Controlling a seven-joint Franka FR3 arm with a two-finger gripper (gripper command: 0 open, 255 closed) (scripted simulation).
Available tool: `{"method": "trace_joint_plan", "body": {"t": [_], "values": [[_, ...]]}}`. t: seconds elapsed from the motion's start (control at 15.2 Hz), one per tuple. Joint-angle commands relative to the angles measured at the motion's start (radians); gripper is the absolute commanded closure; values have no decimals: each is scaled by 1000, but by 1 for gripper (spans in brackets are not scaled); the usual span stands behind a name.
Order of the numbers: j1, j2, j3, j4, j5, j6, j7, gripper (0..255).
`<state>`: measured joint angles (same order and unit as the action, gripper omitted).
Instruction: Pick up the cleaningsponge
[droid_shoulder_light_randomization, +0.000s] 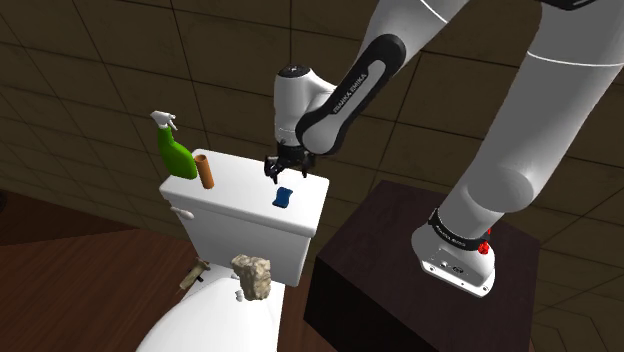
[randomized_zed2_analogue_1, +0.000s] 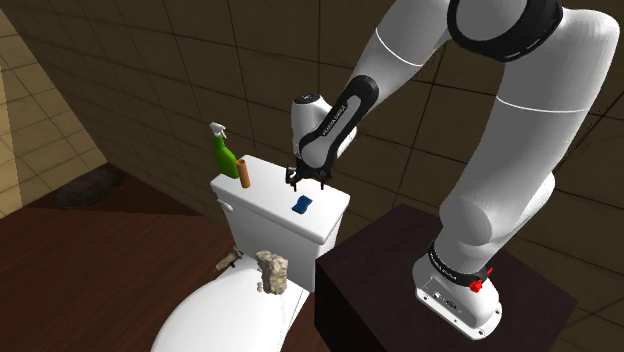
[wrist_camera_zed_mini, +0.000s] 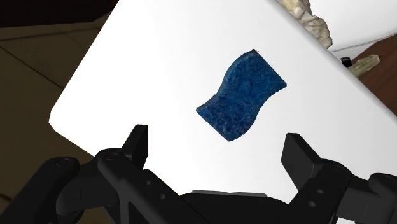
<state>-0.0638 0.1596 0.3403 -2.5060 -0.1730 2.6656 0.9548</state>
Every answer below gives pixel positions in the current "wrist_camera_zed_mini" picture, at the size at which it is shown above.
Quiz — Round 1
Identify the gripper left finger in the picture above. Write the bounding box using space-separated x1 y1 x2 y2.
0 124 212 224

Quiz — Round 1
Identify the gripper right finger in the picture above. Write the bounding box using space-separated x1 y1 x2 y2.
281 132 397 224

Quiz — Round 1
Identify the blue wavy sponge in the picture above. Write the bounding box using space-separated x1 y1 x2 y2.
195 48 288 142

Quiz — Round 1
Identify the brown wooden furniture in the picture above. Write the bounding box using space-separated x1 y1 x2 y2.
351 33 397 118

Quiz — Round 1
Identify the small beige rough object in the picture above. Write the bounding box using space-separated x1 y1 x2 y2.
348 54 381 78

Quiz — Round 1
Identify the beige rough stone figure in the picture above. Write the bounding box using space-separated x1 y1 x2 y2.
277 0 333 50

